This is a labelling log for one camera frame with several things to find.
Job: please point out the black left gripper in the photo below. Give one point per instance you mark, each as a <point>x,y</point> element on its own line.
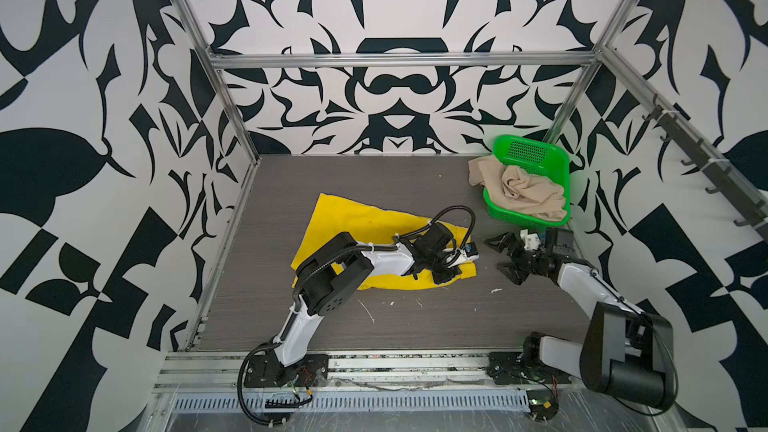
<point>442,280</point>

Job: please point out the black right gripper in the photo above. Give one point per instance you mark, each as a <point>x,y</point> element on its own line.
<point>517,274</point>

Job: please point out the beige shorts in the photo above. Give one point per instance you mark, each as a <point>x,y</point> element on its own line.
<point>513,189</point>

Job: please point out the yellow shorts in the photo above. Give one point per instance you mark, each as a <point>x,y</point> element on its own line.
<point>333,215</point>

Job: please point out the green plastic basket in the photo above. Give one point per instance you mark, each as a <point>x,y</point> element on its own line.
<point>540,173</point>

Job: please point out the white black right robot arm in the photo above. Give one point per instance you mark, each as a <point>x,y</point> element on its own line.
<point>626,354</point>

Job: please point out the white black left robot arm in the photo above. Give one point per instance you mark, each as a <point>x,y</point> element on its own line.
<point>331,275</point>

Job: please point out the small green-lit electronics board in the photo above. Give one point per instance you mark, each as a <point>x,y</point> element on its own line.
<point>543,406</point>

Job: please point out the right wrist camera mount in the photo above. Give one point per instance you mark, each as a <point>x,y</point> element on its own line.
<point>531,240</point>

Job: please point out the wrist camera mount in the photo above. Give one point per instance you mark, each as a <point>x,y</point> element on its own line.
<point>531,240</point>
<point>469,253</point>

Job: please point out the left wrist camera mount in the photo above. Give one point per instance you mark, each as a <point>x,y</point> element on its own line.
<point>469,253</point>

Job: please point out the white slotted cable duct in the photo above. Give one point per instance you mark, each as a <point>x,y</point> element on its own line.
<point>333,401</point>

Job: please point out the aluminium cage frame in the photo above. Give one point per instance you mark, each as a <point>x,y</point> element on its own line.
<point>385,101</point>

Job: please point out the black wall hook rack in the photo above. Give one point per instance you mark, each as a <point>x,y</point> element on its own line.
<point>702,156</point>

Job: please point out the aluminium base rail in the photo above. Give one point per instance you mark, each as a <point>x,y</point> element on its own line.
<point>352,369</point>

